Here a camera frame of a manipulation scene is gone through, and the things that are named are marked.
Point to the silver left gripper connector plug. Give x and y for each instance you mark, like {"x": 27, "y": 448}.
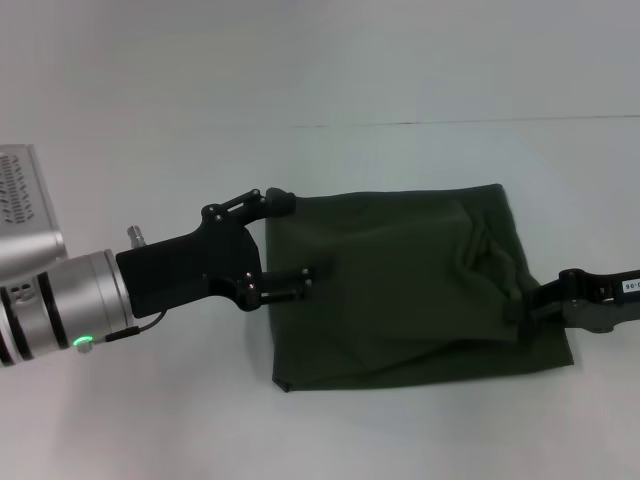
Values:
{"x": 136, "y": 235}

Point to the dark green shirt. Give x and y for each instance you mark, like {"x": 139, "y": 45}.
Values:
{"x": 400, "y": 290}

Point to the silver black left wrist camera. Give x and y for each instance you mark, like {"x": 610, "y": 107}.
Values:
{"x": 25, "y": 210}

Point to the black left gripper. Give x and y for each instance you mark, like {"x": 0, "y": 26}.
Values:
{"x": 195, "y": 265}

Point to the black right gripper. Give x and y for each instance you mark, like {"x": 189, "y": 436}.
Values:
{"x": 595, "y": 305}

